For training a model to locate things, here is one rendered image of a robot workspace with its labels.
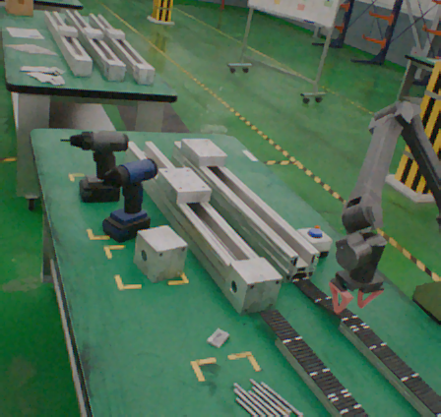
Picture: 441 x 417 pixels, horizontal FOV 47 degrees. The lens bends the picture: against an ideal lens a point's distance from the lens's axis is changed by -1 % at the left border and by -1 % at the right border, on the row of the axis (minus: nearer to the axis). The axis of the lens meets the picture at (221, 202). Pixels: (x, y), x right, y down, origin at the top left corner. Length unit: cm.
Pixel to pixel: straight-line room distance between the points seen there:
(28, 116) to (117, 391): 210
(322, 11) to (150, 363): 608
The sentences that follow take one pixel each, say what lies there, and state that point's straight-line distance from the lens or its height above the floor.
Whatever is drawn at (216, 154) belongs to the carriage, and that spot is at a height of 90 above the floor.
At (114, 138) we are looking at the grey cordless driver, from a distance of 156.
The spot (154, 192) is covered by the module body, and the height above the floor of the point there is 81.
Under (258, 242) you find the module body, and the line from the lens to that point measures 149.
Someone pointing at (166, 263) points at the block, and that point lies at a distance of 128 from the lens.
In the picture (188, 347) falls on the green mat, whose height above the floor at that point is 78.
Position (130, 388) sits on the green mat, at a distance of 103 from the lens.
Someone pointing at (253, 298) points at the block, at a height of 83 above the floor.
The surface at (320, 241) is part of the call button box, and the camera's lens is 153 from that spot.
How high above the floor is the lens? 154
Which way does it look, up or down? 26 degrees down
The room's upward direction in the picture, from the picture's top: 12 degrees clockwise
